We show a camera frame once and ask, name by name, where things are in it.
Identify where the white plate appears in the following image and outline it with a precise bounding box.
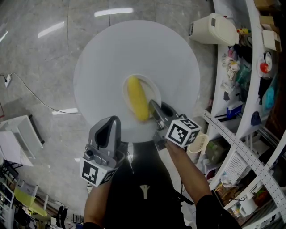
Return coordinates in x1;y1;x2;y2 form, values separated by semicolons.
122;73;162;115

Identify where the small white appliance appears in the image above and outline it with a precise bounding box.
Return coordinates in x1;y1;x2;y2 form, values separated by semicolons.
238;196;258;217

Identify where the yellow corn cob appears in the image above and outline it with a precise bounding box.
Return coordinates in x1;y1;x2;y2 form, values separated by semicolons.
127;75;150;122

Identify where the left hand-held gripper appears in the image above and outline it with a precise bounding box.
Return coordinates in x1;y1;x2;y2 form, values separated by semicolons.
80;115;126;187

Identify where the blue and white box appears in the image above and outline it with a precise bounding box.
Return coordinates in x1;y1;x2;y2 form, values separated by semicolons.
226;101;243;119

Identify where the white mesh storage basket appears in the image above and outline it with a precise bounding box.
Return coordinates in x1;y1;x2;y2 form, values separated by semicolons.
223;149;252;186

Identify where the dark green bundle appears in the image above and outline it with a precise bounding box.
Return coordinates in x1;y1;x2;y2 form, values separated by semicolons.
205;139;231;165

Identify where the cream perforated basket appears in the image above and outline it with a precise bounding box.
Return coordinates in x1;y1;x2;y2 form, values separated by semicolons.
187;131;210;164

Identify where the cardboard box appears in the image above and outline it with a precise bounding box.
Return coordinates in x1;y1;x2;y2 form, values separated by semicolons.
259;15;282;52

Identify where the person's left forearm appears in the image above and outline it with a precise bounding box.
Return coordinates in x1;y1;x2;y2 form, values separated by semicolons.
83;178;113;227

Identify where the white open box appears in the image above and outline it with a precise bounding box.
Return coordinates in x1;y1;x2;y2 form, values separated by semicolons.
0;114;45;167

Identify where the white lidded trash bin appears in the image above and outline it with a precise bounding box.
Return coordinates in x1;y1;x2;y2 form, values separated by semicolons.
189;13;239;47

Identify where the yellow-green chair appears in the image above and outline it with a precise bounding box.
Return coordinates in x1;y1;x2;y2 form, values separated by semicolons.
13;186;48;218

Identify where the white power cable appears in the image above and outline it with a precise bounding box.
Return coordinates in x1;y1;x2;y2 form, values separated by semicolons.
0;72;83;115

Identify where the person's right forearm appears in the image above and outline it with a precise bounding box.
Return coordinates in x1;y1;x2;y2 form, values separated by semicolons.
166;142;213;208

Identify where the round white table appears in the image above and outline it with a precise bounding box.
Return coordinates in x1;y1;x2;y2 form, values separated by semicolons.
73;19;201;144

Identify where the person's black clothed torso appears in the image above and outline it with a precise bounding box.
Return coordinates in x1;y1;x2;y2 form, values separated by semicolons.
83;140;243;229

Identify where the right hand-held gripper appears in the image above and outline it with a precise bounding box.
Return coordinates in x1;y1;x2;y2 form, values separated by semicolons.
148;99;202;151

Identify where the light blue soft item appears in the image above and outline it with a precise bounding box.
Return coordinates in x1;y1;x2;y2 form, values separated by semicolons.
264;86;276;110

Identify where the white metal shelf unit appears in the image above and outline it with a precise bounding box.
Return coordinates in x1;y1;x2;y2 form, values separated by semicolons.
203;0;286;229

